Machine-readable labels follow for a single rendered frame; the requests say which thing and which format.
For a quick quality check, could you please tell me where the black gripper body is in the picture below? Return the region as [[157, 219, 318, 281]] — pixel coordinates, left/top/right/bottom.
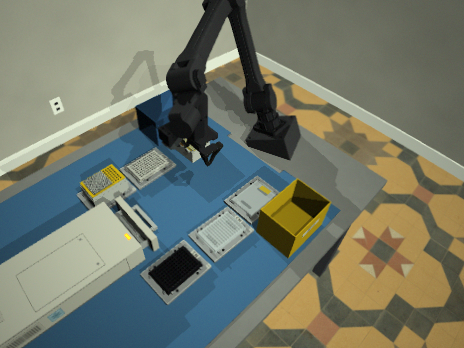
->
[[188, 114, 218, 156]]

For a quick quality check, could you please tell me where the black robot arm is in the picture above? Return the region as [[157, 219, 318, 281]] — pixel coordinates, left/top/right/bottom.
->
[[158, 0, 288, 150]]

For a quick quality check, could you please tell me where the yellow open bin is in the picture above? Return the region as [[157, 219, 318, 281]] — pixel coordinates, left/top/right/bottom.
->
[[256, 178, 331, 258]]

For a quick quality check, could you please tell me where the blue bench mat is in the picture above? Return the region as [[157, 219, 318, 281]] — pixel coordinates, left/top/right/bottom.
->
[[0, 117, 341, 348]]

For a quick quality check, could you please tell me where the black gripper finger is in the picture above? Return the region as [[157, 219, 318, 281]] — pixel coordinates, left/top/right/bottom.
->
[[200, 141, 223, 166], [181, 138, 190, 148]]

